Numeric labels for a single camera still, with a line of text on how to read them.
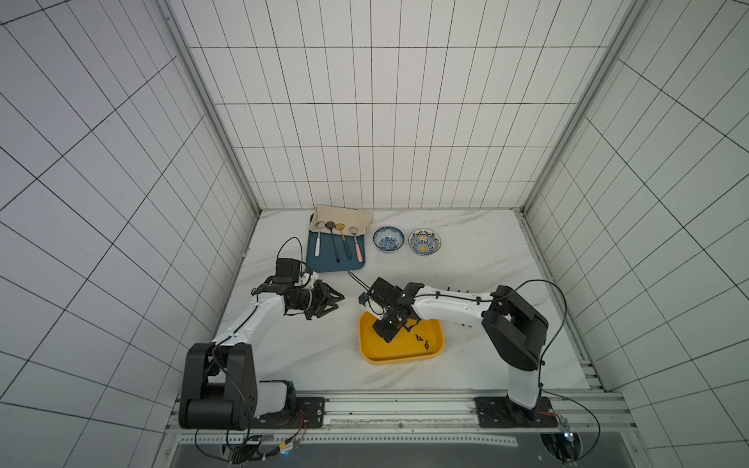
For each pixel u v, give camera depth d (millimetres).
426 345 836
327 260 1045
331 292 807
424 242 1072
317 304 746
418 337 854
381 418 727
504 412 644
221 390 413
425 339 850
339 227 1136
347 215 1168
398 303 665
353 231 1111
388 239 1086
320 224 1136
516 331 474
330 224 1141
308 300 732
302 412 723
